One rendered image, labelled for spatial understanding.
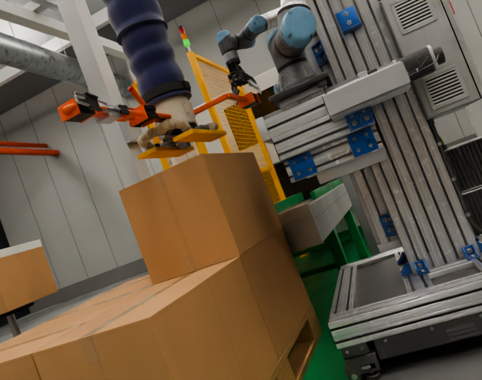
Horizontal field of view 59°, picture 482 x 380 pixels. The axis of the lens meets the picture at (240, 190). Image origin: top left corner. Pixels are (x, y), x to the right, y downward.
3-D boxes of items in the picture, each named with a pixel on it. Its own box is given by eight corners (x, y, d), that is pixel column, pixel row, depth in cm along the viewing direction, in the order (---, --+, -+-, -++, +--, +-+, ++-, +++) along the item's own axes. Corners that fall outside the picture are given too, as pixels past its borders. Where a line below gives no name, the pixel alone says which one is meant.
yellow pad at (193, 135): (210, 142, 204) (206, 133, 204) (227, 134, 200) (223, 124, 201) (173, 142, 173) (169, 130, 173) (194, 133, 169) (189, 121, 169)
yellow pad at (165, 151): (178, 157, 212) (174, 148, 212) (194, 149, 208) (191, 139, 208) (138, 160, 180) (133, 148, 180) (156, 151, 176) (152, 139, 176)
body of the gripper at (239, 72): (231, 87, 203) (222, 63, 204) (237, 89, 211) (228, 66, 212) (244, 80, 201) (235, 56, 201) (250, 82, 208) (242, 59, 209)
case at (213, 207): (214, 251, 224) (187, 180, 226) (282, 227, 210) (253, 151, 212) (152, 285, 168) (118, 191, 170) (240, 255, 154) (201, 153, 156)
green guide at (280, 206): (295, 203, 452) (292, 194, 452) (304, 199, 448) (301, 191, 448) (244, 229, 302) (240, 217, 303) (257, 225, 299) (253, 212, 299)
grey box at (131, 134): (140, 144, 340) (127, 109, 341) (145, 141, 338) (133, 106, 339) (126, 144, 321) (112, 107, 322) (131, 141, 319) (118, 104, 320)
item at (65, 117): (81, 123, 141) (76, 109, 141) (97, 114, 138) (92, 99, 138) (62, 122, 133) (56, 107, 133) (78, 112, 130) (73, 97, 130)
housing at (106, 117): (108, 124, 152) (104, 113, 152) (123, 117, 150) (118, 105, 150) (95, 124, 146) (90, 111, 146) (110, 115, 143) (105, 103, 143)
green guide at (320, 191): (343, 185, 433) (339, 176, 433) (353, 181, 429) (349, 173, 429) (314, 204, 283) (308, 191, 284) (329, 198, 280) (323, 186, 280)
